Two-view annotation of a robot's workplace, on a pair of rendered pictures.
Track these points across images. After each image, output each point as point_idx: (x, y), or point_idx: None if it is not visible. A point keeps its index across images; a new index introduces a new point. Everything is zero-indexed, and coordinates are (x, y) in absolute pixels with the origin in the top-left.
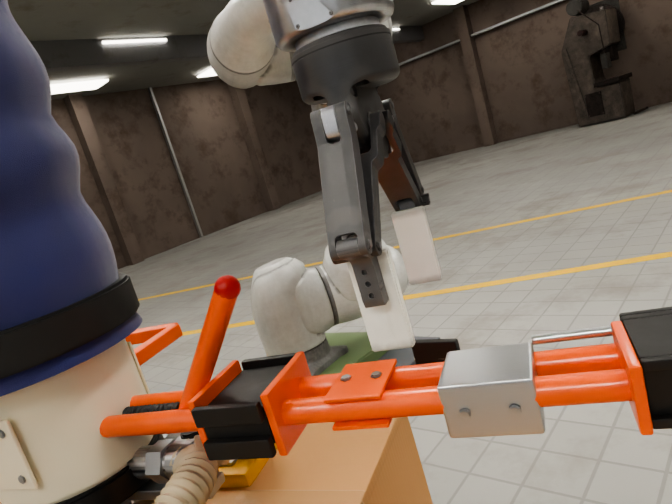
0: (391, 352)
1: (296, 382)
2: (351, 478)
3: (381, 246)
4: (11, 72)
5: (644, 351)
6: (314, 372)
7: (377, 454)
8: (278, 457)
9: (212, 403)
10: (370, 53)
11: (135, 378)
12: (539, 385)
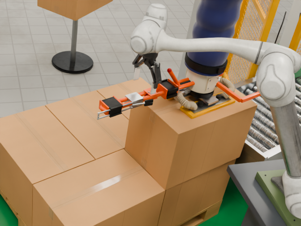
0: (280, 220)
1: (162, 89)
2: (163, 116)
3: (134, 66)
4: (202, 22)
5: (113, 97)
6: (273, 180)
7: (165, 121)
8: (184, 115)
9: (168, 82)
10: None
11: (197, 80)
12: (124, 97)
